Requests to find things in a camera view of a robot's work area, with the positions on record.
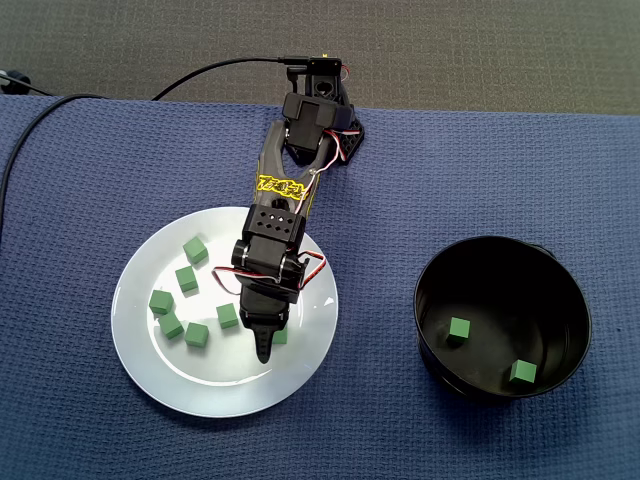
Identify black cable across cloth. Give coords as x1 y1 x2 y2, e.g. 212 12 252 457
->
0 93 106 246

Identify small dark wired device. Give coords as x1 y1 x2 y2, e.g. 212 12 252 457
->
0 68 55 97

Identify forearm servo wire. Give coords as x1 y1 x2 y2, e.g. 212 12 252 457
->
301 127 354 201

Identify gripper servo wire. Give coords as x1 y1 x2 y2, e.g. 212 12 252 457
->
212 252 329 297

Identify white round plate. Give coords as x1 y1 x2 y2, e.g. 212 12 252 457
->
110 206 340 419

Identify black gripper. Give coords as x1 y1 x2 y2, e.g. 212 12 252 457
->
239 282 300 365

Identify blue woven table cloth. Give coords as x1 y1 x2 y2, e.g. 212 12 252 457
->
0 94 640 480

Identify black round bucket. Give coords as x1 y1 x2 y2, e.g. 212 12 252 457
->
412 234 594 401

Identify long black base cable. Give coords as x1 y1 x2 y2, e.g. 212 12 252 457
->
151 53 314 102

